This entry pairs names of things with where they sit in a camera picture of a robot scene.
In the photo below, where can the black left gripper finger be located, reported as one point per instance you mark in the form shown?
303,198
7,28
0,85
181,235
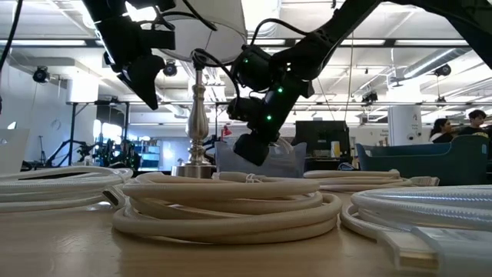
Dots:
144,77

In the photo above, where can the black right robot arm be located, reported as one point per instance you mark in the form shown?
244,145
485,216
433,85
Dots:
326,38

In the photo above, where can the grey translucent plastic bin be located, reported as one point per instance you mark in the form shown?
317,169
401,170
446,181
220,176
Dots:
284,163

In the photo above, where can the black monitor back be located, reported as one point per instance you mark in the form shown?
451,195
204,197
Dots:
323,142

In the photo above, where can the yellow white cup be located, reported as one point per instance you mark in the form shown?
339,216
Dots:
335,149

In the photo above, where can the dark machine with green lights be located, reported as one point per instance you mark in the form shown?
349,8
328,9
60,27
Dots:
111,154

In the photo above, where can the black pipe gantry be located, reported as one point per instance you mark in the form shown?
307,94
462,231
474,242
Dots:
72,134

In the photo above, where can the white plastic bin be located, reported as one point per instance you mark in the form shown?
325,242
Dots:
13,154

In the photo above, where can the white round pillar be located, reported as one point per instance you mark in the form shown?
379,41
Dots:
403,127

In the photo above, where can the teal blue plastic bin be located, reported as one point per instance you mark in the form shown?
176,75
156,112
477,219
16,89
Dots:
423,161

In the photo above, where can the person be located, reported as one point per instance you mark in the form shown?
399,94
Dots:
440,131
476,123

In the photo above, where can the black ceiling camera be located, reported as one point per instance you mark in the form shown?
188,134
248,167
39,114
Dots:
443,70
170,69
369,97
40,75

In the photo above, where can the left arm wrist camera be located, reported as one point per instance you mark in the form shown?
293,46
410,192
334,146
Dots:
159,39

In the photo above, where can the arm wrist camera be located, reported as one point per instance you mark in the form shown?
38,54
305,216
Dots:
159,39
244,108

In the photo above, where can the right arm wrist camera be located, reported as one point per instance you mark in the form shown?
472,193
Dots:
244,108

